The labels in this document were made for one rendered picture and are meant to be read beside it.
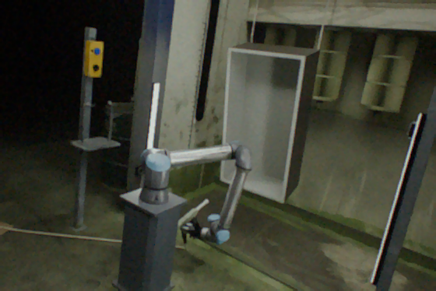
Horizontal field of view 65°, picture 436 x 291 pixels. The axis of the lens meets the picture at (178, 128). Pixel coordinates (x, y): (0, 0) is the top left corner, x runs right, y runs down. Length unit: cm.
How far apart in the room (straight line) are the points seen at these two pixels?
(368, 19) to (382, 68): 46
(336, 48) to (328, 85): 37
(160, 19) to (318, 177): 225
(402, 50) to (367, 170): 115
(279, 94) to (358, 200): 136
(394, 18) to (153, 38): 209
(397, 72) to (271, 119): 119
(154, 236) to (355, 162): 240
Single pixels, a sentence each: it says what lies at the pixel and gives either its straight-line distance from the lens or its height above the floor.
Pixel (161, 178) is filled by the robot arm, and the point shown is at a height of 80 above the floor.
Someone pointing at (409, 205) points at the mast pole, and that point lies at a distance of 183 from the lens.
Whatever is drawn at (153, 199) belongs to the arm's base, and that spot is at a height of 67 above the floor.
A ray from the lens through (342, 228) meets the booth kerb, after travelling 371.
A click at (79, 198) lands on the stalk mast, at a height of 28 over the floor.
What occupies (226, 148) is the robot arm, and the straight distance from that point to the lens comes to 236.
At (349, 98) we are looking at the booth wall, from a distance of 407.
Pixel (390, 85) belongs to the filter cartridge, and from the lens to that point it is 361.
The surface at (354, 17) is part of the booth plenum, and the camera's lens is 367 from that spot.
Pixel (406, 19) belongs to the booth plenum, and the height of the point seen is 206.
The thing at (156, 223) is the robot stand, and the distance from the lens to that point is 208.
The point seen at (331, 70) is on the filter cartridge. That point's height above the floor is 156.
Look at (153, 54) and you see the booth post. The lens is 286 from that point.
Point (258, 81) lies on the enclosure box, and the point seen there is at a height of 139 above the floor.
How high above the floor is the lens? 156
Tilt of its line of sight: 13 degrees down
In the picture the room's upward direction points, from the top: 7 degrees clockwise
